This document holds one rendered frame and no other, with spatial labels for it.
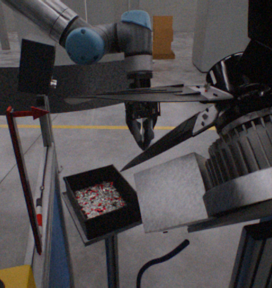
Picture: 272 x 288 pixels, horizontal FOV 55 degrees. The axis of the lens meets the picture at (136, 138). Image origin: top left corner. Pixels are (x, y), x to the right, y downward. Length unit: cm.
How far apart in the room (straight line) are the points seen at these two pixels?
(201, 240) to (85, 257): 74
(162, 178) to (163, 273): 117
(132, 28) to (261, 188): 48
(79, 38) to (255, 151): 39
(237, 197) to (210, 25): 622
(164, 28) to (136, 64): 784
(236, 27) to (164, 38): 259
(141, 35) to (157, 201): 40
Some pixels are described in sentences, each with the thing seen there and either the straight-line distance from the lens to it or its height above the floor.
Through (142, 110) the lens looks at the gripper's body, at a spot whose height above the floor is 110.
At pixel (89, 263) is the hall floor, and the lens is 174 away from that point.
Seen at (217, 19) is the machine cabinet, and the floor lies 118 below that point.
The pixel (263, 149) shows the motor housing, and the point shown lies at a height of 115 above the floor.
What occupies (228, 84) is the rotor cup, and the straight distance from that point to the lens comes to 54.
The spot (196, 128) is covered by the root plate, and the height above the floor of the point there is 110.
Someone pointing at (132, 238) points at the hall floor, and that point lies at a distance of 184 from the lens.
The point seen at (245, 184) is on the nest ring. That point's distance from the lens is 41.
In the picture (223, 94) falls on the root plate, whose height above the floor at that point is 120.
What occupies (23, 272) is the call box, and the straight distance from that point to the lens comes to 35.
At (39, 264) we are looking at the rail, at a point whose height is 86.
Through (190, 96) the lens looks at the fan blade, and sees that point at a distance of 45.
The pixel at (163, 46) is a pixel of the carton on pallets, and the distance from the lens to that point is 858.
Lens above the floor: 134
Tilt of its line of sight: 26 degrees down
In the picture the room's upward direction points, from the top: straight up
